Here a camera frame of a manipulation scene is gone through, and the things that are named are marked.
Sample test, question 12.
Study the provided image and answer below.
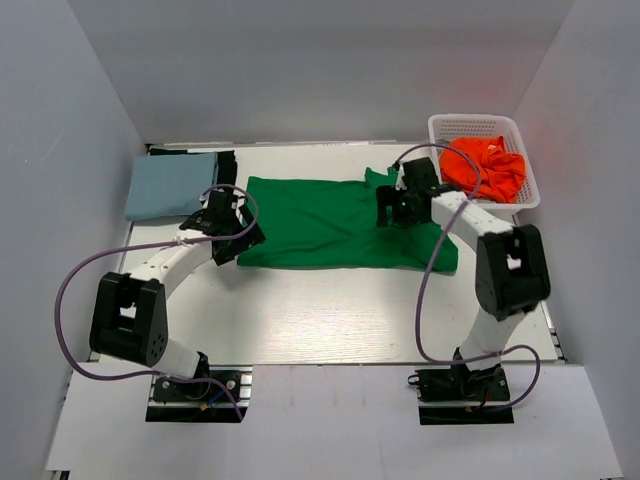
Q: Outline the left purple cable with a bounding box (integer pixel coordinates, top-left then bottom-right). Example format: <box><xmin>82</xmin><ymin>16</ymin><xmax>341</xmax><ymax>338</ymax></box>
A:
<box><xmin>53</xmin><ymin>183</ymin><xmax>260</xmax><ymax>421</ymax></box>

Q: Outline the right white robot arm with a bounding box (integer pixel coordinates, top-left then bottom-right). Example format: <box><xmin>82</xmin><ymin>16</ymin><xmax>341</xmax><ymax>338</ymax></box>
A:
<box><xmin>376</xmin><ymin>157</ymin><xmax>551</xmax><ymax>399</ymax></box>

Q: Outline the orange t shirt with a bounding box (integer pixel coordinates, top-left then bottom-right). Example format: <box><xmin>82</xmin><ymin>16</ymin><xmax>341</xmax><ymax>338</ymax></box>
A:
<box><xmin>439</xmin><ymin>136</ymin><xmax>526</xmax><ymax>203</ymax></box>

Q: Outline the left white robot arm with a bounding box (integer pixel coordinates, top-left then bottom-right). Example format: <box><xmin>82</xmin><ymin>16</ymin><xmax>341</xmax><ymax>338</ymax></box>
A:
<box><xmin>89</xmin><ymin>184</ymin><xmax>266</xmax><ymax>399</ymax></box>

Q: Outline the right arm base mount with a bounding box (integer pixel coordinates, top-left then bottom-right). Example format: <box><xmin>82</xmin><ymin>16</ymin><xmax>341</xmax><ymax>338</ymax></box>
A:
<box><xmin>407</xmin><ymin>364</ymin><xmax>514</xmax><ymax>426</ymax></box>

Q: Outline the green t shirt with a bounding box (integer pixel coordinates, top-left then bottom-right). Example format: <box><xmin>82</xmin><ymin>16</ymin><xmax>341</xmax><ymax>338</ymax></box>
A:
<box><xmin>237</xmin><ymin>168</ymin><xmax>442</xmax><ymax>270</ymax></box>

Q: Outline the white plastic basket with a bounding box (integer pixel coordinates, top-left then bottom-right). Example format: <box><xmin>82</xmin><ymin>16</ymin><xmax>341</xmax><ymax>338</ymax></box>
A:
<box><xmin>428</xmin><ymin>113</ymin><xmax>540</xmax><ymax>217</ymax></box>

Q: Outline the folded black t shirt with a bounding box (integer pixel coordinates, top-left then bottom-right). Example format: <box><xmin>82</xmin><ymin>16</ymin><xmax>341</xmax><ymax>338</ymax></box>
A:
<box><xmin>147</xmin><ymin>147</ymin><xmax>238</xmax><ymax>184</ymax></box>

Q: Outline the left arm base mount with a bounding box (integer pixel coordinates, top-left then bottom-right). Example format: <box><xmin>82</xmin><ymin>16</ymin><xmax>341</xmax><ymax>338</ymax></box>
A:
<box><xmin>145</xmin><ymin>366</ymin><xmax>253</xmax><ymax>424</ymax></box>

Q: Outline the folded light blue t shirt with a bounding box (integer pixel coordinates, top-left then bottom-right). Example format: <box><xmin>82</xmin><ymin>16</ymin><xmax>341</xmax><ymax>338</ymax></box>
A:
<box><xmin>125</xmin><ymin>153</ymin><xmax>218</xmax><ymax>222</ymax></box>

